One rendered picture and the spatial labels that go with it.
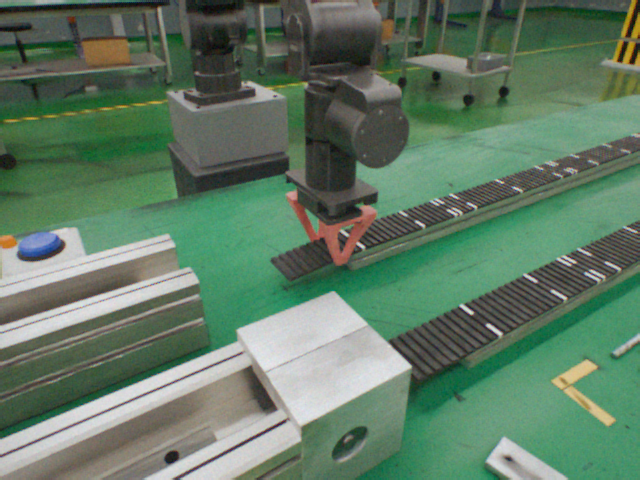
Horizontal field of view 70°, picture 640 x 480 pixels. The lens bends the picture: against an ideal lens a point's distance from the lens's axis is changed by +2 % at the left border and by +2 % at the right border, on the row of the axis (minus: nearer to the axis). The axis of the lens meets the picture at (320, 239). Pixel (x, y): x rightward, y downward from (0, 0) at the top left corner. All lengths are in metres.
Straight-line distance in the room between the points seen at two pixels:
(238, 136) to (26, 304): 0.53
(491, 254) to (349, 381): 0.37
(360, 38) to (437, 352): 0.30
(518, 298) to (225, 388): 0.31
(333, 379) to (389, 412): 0.06
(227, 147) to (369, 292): 0.47
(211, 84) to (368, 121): 0.55
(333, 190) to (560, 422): 0.30
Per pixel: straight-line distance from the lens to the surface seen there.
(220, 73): 0.91
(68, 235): 0.61
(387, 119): 0.41
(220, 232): 0.67
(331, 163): 0.48
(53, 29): 7.94
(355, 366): 0.33
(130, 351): 0.46
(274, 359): 0.33
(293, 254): 0.55
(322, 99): 0.46
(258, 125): 0.91
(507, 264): 0.63
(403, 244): 0.62
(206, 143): 0.89
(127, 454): 0.36
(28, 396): 0.47
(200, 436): 0.35
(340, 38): 0.45
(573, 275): 0.58
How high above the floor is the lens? 1.12
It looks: 32 degrees down
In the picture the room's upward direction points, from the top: straight up
